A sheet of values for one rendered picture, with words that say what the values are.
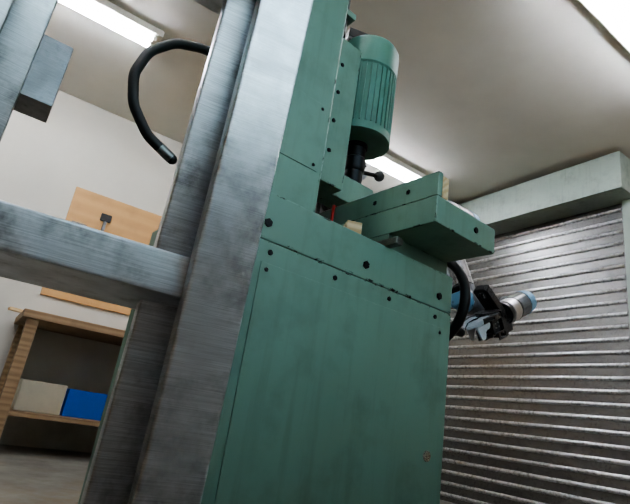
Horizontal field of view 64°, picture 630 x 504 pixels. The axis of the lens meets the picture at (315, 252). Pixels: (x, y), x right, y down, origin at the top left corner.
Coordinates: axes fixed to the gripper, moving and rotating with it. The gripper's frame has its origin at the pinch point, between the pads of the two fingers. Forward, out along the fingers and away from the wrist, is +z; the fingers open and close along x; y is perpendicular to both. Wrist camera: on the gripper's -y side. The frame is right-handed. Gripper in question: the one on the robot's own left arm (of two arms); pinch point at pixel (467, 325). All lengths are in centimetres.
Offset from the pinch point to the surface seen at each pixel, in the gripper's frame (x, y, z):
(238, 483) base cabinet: -12, 0, 84
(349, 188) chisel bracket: 6, -44, 25
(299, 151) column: -1, -52, 45
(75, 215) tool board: 333, -107, -7
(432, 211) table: -22, -32, 33
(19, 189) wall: 339, -134, 26
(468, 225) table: -22.7, -27.6, 23.0
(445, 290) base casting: -12.1, -14.2, 22.2
